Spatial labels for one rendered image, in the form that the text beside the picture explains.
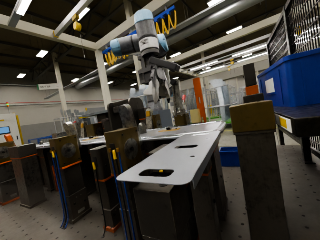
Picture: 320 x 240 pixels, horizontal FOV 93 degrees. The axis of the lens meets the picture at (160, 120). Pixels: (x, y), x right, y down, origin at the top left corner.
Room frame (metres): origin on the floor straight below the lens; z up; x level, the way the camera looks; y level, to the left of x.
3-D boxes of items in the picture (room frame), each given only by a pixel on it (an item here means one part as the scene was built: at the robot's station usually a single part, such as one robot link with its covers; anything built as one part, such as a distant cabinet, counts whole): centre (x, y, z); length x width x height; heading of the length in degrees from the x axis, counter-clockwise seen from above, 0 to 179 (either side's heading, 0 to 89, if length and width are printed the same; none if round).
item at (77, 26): (3.14, 1.32, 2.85); 0.16 x 0.10 x 0.85; 54
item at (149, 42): (0.61, -0.01, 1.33); 0.08 x 0.08 x 0.05
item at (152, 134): (0.82, 0.40, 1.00); 1.38 x 0.22 x 0.02; 62
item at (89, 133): (1.05, 0.44, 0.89); 0.12 x 0.08 x 0.38; 152
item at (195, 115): (0.67, -0.16, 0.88); 0.04 x 0.04 x 0.37; 62
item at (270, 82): (0.50, -0.47, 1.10); 0.30 x 0.17 x 0.13; 158
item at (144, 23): (0.62, -0.01, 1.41); 0.09 x 0.08 x 0.11; 173
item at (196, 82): (0.69, -0.19, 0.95); 0.03 x 0.01 x 0.50; 62
